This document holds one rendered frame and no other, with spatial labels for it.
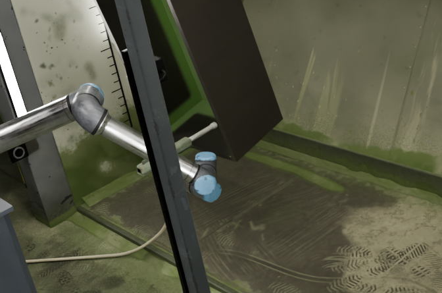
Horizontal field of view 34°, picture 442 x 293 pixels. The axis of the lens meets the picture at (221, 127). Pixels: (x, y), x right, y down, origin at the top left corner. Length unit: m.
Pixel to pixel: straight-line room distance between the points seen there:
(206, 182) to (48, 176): 1.36
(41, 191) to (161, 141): 2.18
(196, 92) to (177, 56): 0.24
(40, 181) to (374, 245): 1.83
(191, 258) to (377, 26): 2.17
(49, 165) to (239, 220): 1.10
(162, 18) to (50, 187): 1.15
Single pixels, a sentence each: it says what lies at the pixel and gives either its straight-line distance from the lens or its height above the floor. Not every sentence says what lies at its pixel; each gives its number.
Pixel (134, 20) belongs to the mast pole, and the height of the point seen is 1.52.
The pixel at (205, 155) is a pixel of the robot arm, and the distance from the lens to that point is 3.10.
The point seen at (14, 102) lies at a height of 0.78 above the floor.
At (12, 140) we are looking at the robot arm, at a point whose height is 0.87.
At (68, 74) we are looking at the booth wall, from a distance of 4.04.
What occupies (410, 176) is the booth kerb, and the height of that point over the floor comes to 0.12.
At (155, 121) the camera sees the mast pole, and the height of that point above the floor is 1.24.
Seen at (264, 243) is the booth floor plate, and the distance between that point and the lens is 3.51.
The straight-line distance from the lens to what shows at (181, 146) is 3.40.
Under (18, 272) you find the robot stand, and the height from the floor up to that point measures 0.34.
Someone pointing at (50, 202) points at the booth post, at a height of 0.15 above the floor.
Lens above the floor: 1.99
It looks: 24 degrees down
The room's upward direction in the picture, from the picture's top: 12 degrees counter-clockwise
